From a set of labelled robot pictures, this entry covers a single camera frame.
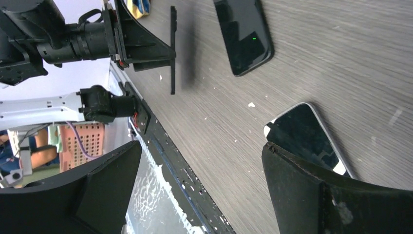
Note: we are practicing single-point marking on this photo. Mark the pink perforated basket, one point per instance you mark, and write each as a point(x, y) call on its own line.
point(81, 145)

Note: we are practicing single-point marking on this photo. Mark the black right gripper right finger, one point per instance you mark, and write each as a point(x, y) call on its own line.
point(309, 199)

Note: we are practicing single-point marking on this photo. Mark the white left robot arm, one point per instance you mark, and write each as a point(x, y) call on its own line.
point(34, 32)

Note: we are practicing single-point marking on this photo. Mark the white-edged smartphone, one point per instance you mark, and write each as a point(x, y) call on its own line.
point(301, 131)

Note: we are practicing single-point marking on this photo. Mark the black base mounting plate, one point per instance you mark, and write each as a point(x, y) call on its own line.
point(191, 200)

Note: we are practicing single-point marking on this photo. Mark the small black smartphone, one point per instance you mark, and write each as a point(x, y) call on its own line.
point(246, 34)

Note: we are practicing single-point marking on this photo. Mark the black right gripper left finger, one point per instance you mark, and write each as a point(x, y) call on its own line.
point(91, 198)

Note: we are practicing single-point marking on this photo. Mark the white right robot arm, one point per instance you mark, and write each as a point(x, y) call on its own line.
point(93, 104)

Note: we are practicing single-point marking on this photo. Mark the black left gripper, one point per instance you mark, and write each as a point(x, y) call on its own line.
point(130, 43)

